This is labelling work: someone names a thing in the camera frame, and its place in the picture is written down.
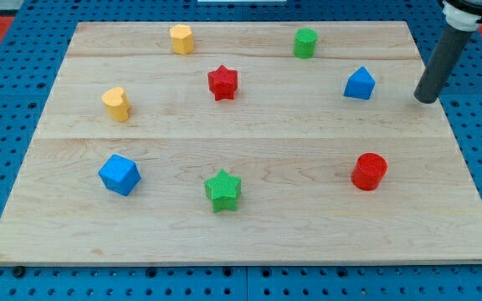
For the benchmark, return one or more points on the grey pusher rod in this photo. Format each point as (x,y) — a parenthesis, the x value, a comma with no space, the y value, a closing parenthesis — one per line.
(445,56)

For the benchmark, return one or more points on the yellow heart block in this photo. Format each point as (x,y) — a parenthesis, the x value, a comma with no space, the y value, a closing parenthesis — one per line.
(116,104)

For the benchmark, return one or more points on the wooden board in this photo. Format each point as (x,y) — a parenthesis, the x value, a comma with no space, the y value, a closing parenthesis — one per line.
(289,133)

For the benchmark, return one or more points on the green star block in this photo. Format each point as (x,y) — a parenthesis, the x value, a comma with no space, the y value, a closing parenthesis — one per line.
(223,191)

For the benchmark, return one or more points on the blue cube block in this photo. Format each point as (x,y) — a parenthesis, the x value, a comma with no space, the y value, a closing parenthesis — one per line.
(120,175)

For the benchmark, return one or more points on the robot arm end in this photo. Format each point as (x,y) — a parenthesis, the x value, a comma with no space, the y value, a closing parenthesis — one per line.
(464,15)

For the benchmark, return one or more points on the red star block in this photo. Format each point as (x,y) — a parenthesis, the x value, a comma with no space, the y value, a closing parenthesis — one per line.
(223,82)

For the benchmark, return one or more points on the red cylinder block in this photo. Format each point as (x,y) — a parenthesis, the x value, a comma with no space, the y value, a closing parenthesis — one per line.
(368,172)

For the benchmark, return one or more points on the blue triangle block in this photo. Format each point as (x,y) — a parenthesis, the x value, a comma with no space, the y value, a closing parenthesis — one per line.
(360,85)

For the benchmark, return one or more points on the yellow hexagon block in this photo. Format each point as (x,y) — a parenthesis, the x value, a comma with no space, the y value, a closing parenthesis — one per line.
(182,39)

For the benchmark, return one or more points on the green cylinder block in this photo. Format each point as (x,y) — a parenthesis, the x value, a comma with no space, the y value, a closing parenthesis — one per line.
(305,42)

